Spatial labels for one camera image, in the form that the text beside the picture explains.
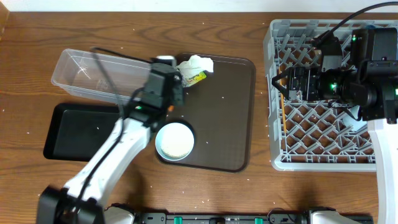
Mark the light blue cup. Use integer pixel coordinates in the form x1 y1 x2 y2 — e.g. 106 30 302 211
342 105 369 132

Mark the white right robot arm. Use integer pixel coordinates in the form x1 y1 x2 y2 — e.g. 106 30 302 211
271 27 397 223

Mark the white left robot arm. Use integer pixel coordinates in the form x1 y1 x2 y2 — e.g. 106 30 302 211
36 63 183 223

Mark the grey dishwasher rack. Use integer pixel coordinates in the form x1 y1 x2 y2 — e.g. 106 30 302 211
263 20 397 172

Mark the black waste bin tray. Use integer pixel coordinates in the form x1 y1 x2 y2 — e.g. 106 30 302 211
43 103 119 162

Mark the wooden chopstick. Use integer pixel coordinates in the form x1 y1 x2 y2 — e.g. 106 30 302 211
278 67 287 135

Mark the crumpled white tissue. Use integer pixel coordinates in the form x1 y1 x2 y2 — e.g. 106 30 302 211
177 55 214 77

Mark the crumpled foil snack wrapper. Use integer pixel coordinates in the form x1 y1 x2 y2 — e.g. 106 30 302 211
182 72 207 88

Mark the clear plastic container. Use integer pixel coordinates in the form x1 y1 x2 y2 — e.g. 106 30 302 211
52 49 150 104

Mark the light blue rice bowl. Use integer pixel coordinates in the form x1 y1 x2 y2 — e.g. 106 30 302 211
155 123 195 161

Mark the brown serving tray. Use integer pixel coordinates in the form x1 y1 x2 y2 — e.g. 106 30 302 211
167 55 256 173

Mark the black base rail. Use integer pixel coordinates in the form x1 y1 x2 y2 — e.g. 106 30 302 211
102 203 374 224

